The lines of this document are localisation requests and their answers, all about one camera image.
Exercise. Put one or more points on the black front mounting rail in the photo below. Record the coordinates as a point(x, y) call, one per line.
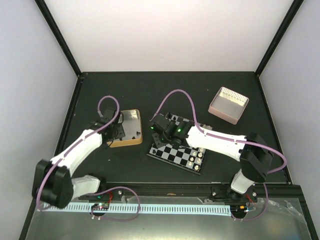
point(212, 190)

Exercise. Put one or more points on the black right frame post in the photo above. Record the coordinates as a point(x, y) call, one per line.
point(283, 27)

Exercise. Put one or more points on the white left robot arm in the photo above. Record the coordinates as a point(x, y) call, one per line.
point(53, 183)

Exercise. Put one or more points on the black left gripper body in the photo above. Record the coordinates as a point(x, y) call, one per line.
point(117, 134)

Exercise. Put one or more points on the light blue slotted rail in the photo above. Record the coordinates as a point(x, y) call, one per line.
point(133, 208)

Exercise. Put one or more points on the pink patterned tray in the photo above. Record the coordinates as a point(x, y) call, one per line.
point(228, 105)

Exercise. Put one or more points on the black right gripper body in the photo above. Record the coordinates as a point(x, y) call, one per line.
point(160, 143)

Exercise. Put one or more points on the black corner frame post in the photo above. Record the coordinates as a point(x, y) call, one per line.
point(46, 13)

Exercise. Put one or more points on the yellow bear tin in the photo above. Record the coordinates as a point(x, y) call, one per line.
point(131, 121)

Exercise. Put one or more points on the black white chessboard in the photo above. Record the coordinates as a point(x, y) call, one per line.
point(180, 156)

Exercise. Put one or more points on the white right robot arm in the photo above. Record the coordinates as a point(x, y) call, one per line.
point(249, 151)

